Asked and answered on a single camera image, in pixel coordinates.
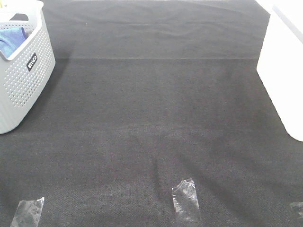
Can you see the clear tape strip right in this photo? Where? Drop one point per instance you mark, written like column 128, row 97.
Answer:
column 297, row 208

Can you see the clear tape strip left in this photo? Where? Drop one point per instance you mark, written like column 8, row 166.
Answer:
column 28, row 213

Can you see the grey perforated laundry basket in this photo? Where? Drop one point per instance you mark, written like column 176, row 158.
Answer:
column 25, row 72

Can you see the blue microfibre towel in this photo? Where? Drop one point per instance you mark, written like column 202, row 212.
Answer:
column 11, row 39

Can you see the clear tape strip middle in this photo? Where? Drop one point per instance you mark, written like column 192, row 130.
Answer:
column 186, row 204

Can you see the white plastic basket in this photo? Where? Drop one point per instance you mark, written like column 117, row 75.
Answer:
column 280, row 64

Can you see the clear tape strip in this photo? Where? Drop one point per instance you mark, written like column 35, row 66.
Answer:
column 28, row 213
column 186, row 204
column 297, row 208

